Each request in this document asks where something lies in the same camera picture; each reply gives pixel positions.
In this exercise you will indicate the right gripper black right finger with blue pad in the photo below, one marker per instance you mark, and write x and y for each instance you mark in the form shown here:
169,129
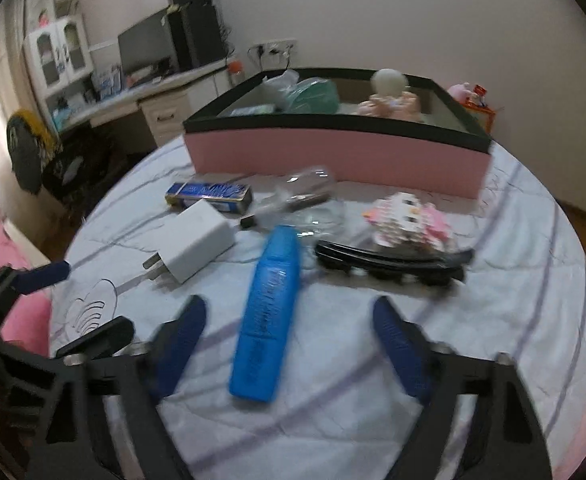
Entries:
505,440

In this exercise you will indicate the black yellow jacket on chair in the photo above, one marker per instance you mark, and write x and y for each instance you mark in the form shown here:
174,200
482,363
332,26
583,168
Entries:
39,161

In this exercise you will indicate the red toy crate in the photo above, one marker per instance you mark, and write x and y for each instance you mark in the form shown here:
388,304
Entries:
484,115

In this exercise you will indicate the blue highlighter marker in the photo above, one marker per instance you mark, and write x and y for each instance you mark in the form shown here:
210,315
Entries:
267,319

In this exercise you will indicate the silver white egg toy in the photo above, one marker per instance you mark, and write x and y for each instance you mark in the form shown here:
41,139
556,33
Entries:
389,82

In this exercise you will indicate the white desk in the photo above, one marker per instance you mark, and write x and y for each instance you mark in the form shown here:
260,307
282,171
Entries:
165,104

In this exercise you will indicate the black computer monitor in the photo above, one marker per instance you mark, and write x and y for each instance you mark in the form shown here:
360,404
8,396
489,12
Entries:
146,44

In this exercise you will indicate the white power adapter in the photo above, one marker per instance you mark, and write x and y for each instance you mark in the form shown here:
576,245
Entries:
191,240

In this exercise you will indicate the white striped bed sheet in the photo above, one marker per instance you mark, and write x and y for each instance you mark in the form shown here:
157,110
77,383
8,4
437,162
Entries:
340,412

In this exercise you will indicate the white glass door cabinet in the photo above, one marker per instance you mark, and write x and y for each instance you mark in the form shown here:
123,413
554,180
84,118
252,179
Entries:
57,55

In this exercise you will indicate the pink white block figure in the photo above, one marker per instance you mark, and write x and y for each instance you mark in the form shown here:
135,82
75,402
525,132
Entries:
402,219

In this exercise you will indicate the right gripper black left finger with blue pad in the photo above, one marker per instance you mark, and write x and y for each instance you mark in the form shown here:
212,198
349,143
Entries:
140,376

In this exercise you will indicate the pink plush in crate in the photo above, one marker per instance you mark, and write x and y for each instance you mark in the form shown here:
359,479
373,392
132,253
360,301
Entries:
460,92

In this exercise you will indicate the black computer tower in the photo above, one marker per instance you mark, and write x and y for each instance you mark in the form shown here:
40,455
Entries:
195,36

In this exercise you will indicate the white cup in box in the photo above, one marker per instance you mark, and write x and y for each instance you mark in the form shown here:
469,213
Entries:
277,89

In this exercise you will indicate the black hair clip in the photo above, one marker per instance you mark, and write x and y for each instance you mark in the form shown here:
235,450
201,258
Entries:
437,269

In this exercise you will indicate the pink doll in box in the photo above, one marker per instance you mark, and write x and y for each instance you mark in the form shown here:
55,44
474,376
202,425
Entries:
404,107

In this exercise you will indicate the pink and black storage box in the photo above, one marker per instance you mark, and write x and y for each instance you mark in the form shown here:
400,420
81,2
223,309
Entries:
446,152

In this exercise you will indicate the white wall power outlet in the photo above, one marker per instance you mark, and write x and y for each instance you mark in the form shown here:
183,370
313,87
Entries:
279,49

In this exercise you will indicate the pink quilt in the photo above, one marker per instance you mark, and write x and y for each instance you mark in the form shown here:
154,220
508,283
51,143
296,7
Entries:
24,318

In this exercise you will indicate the blue small carton box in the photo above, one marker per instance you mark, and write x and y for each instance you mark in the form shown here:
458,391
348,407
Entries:
232,198

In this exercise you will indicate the teal round clear container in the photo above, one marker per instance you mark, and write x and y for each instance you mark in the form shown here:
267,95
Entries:
313,96

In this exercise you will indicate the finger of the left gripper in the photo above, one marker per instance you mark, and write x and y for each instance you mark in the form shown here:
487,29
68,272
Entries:
102,342
28,277

